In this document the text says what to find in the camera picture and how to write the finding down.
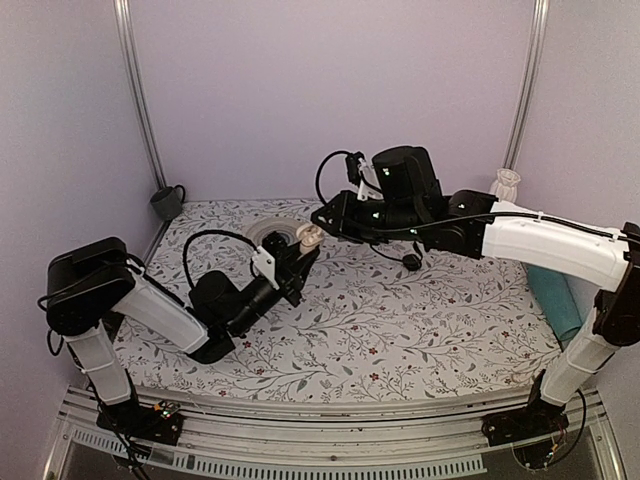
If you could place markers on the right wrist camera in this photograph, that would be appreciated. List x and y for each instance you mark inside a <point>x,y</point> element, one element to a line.
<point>356,166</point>

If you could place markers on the white ribbed vase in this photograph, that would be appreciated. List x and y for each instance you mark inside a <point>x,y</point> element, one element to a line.
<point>504,187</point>

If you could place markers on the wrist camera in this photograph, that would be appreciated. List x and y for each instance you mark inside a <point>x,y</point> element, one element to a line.
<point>356,166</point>
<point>264,257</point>

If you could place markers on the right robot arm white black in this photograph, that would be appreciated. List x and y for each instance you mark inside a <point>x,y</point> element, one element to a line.
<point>480,225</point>

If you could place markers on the left aluminium frame post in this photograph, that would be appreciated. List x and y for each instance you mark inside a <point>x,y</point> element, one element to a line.
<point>126,36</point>

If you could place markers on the swirl patterned shallow plate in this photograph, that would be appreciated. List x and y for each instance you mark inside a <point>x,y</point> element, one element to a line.
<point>285,227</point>

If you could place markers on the white earbuds charging case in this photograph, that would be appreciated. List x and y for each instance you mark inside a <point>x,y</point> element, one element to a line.
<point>309,236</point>

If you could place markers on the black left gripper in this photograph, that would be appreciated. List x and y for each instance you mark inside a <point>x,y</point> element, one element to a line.
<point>291,273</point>

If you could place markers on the aluminium front rail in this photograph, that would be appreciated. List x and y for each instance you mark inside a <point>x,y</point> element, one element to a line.
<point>410,439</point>

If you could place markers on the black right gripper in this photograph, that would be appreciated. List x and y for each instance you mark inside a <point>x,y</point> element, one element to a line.
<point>343,221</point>

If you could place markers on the grey mug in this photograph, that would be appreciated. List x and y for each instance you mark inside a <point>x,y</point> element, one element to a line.
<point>167,202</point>

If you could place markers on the black earbud case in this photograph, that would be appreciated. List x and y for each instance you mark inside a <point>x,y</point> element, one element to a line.
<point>412,262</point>

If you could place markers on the floral patterned table mat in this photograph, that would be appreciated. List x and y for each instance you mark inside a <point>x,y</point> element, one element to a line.
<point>369,330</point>

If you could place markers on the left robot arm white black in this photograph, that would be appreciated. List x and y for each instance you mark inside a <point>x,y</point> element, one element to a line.
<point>88,284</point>

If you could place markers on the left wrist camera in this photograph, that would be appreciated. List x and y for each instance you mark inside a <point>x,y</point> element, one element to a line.
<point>264,257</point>

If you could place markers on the aluminium frame post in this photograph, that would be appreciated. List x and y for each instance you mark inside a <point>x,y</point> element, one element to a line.
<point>531,70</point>
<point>126,36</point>

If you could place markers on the teal cylinder roll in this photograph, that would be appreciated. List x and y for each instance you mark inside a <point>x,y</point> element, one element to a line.
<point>552,293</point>

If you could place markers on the right aluminium frame post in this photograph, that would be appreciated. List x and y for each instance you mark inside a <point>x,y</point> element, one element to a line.
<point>531,70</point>

